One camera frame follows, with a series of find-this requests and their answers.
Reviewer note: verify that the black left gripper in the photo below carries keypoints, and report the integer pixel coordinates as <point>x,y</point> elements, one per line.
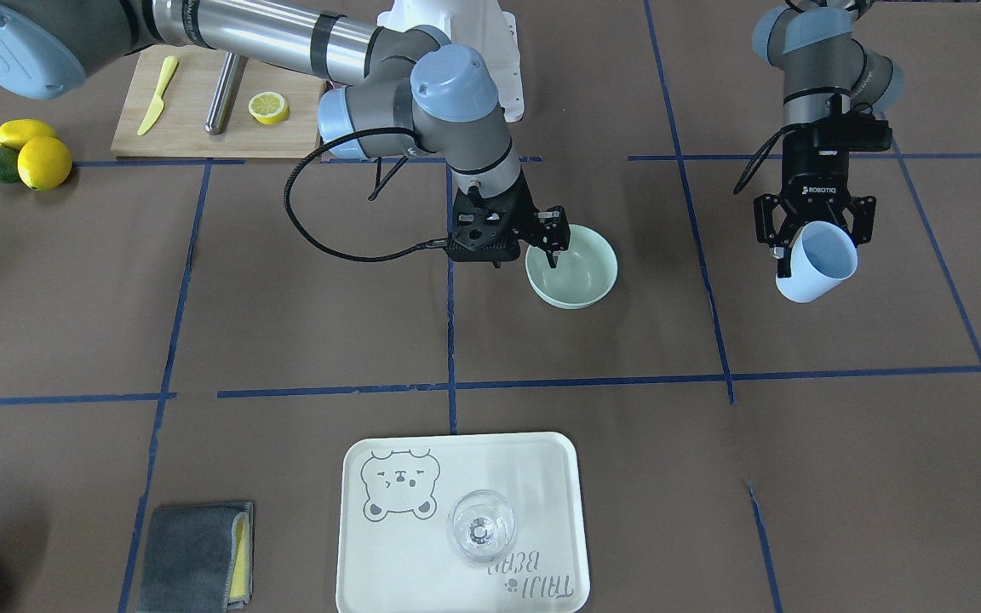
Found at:
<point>816,174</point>

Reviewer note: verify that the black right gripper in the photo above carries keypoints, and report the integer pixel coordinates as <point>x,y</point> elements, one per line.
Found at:
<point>526,213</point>

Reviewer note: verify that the light blue cup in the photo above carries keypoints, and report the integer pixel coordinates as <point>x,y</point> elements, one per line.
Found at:
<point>823,255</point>

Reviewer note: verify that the mint green bowl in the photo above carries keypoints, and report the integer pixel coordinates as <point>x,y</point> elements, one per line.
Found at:
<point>585,272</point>

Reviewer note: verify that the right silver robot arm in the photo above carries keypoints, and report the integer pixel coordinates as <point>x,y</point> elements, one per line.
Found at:
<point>382,93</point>

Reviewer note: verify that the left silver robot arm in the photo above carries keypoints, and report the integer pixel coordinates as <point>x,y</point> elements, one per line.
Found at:
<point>836,90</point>

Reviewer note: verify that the clear wine glass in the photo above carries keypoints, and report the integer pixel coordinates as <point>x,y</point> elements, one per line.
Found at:
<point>482,526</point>

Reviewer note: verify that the half lemon slice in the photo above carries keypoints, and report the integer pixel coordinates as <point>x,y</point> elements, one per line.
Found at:
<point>268,108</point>

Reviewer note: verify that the cream bear tray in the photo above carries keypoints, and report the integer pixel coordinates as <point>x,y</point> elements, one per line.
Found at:
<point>396,496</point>

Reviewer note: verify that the steel rod with black tip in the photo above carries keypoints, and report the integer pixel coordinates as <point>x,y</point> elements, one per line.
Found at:
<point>226,89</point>

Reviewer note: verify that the wooden cutting board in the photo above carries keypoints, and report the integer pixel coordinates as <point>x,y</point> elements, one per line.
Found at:
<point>180,130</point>

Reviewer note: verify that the yellow plastic knife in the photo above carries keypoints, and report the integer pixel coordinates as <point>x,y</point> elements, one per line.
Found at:
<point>157,104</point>

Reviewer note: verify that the yellow lemon lower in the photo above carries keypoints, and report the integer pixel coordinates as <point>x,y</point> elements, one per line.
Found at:
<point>44,163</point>

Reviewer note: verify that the yellow lemon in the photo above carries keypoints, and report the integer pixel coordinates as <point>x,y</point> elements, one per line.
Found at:
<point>44,163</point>
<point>15,134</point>

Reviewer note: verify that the yellow lemon upper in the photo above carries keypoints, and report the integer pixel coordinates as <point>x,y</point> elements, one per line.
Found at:
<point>15,134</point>

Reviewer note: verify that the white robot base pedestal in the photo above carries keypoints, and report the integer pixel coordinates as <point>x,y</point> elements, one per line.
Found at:
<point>482,56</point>

